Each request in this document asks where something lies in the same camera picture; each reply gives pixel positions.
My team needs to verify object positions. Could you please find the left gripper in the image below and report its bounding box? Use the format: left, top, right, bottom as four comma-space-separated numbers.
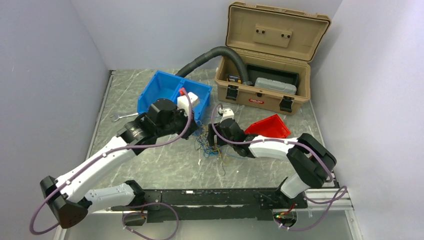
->
155, 104, 200, 140

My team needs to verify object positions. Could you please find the black cable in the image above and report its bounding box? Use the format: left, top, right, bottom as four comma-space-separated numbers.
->
195, 124, 228, 176

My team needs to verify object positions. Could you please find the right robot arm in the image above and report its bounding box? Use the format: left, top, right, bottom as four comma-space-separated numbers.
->
209, 119, 337, 208

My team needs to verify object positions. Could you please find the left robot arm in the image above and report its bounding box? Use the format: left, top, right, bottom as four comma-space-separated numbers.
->
40, 93, 200, 229

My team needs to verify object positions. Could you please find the red storage bin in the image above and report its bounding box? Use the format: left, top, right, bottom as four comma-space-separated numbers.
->
244, 114, 291, 139

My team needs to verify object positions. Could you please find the yellow black device in case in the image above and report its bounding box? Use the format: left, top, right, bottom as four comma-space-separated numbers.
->
227, 75, 242, 84

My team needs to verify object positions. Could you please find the blue double storage bin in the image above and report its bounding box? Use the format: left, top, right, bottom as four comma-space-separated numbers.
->
136, 70, 213, 124

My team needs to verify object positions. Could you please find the grey plastic organiser box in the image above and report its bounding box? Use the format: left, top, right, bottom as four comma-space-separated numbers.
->
254, 77, 297, 95

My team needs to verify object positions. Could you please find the black tray in case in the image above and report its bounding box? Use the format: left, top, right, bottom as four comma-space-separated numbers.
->
246, 63, 300, 87

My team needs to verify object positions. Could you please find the silver wrench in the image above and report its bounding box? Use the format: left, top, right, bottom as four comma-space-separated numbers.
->
110, 112, 139, 122

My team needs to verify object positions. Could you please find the tan tool case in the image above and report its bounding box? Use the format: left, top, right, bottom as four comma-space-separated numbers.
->
215, 1, 332, 115

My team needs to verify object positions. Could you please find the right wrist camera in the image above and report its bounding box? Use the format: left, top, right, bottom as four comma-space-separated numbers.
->
218, 107, 235, 123

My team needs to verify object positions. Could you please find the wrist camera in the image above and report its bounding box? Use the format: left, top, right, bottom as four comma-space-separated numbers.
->
218, 107, 235, 123
176, 87, 200, 116

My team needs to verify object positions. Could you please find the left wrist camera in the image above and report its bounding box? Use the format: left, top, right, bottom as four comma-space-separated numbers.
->
176, 87, 200, 116

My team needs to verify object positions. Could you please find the grey corrugated hose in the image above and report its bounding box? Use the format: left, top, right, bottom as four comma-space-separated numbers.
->
175, 45, 251, 86

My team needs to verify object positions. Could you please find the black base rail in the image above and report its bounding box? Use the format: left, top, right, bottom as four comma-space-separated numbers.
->
110, 187, 309, 224

